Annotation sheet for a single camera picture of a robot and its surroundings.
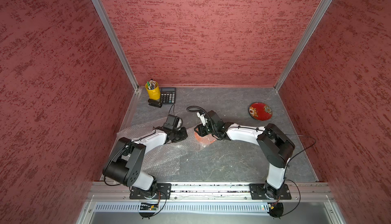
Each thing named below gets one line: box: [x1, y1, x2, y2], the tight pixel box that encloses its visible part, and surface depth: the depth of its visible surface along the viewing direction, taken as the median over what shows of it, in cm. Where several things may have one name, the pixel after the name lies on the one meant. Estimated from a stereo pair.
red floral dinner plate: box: [248, 101, 273, 122], surface depth 108 cm
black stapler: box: [147, 98, 163, 108], surface depth 111 cm
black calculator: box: [160, 87, 177, 105], surface depth 116 cm
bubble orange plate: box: [194, 128, 217, 147], surface depth 89 cm
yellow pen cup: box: [144, 82, 161, 101], surface depth 109 cm
